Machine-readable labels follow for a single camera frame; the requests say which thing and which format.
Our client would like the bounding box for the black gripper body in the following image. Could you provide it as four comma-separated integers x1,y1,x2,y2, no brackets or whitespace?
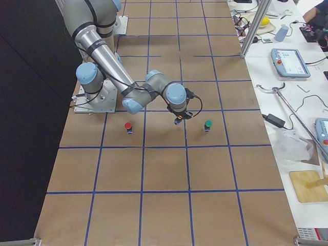
169,104,190,119

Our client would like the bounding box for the metal reacher grabber tool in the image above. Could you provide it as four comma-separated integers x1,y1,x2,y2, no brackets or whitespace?
256,81,328,157

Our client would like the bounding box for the red push button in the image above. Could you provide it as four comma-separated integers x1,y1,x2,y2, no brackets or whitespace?
124,122,133,134

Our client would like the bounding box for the black power adapter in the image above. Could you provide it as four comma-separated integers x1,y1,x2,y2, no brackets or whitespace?
262,114,285,128

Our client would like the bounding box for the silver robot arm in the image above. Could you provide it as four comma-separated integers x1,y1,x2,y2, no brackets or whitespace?
56,1,193,122

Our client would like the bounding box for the aluminium frame post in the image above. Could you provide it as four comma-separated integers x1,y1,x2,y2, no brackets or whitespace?
240,0,271,58

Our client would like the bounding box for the green push button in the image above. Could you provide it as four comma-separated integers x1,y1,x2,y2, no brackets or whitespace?
204,120,213,132

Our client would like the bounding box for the blue teach pendant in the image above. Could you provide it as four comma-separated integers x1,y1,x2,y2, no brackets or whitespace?
315,118,328,154
271,48,311,78

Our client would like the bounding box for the clear plastic bag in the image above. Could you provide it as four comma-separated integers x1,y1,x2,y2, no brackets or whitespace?
269,129,319,165

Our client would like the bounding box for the wooden cutting board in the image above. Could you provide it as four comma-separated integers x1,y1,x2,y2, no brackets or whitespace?
289,170,327,203

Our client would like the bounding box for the yellow lemon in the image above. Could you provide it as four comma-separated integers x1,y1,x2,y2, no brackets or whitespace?
260,17,270,26

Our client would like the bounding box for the beige tray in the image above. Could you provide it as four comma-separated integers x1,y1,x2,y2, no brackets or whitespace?
240,12,276,35

